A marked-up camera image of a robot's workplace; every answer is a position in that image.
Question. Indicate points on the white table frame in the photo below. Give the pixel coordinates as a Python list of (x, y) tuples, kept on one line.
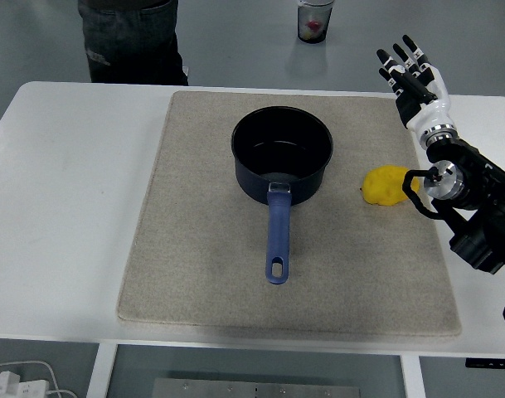
[(107, 370)]

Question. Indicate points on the grey metal plate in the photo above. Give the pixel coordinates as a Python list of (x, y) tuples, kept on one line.
[(256, 388)]

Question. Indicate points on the black table control panel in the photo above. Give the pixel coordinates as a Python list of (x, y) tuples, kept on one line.
[(490, 363)]

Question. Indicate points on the clear cup with toys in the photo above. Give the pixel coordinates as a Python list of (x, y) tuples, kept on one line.
[(314, 20)]

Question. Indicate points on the white power strip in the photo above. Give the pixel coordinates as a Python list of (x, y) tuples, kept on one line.
[(16, 385)]

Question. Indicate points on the beige felt mat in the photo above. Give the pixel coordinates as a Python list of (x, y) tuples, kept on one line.
[(288, 215)]

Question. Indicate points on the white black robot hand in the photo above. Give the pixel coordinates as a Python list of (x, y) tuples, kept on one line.
[(427, 115)]

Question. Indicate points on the person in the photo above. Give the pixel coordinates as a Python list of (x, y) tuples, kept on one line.
[(132, 41)]

